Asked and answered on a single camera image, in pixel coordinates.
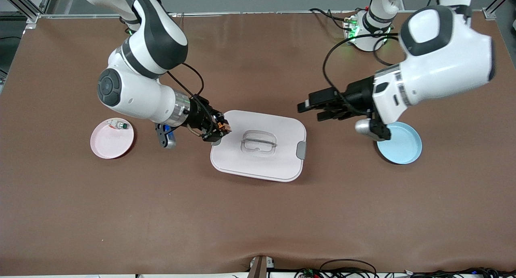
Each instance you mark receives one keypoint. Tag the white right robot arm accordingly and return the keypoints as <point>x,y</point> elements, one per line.
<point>133,96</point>

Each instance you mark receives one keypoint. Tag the light blue round plate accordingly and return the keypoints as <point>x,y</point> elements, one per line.
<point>403,151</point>

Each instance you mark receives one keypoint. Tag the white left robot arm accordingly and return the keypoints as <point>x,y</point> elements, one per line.
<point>443,68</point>

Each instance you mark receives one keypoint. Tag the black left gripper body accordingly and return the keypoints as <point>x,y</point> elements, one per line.
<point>360,93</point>

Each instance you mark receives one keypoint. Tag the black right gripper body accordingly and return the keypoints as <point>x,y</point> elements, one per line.
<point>198,113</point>

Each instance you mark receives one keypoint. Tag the aluminium frame profile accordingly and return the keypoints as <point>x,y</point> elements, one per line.
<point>492,13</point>
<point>24,6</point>

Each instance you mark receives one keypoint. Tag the pink round plate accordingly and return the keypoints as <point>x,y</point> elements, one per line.
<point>111,143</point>

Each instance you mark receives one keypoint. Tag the metal table edge bracket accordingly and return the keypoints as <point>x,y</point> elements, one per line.
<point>260,268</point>

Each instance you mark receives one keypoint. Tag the green push-button switch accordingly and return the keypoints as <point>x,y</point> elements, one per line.
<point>121,125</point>

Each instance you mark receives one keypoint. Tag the white lidded storage box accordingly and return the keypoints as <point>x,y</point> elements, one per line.
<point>258,161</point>

